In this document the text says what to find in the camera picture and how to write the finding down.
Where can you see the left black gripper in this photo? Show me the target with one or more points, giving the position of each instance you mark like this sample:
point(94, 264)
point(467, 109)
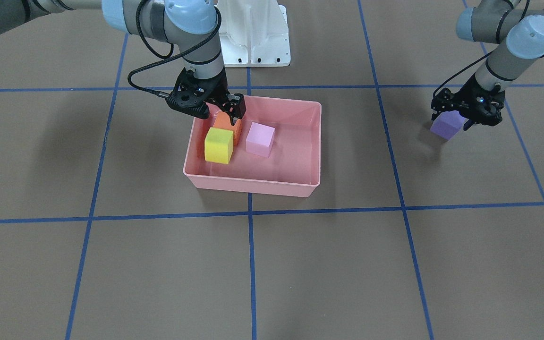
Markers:
point(466, 99)

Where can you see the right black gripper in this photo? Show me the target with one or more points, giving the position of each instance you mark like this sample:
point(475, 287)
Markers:
point(217, 93)

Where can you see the purple foam block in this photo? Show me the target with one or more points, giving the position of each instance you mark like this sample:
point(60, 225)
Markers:
point(448, 124)

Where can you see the orange foam block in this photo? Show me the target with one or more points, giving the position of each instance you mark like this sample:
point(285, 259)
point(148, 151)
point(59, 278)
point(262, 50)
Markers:
point(223, 121)

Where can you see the yellow foam block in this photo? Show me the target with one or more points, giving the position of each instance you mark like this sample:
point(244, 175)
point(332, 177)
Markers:
point(219, 145)

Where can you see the pink foam block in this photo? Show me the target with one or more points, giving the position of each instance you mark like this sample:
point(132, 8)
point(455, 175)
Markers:
point(260, 139)

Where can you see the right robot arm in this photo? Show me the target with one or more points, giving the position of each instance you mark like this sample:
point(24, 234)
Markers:
point(188, 30)

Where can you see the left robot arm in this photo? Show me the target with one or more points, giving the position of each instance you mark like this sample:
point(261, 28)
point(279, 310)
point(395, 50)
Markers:
point(519, 38)

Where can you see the pink plastic bin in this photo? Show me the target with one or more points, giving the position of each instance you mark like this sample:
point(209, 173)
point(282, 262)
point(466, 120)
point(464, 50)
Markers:
point(278, 152)

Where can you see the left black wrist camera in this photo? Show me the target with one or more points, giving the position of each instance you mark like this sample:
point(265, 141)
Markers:
point(488, 112)

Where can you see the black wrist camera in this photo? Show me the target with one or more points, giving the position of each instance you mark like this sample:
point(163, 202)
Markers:
point(488, 112)
point(182, 100)

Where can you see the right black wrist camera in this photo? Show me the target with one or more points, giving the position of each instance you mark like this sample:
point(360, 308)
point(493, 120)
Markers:
point(182, 100)

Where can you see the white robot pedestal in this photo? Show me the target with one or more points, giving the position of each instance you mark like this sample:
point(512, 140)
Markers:
point(254, 33)

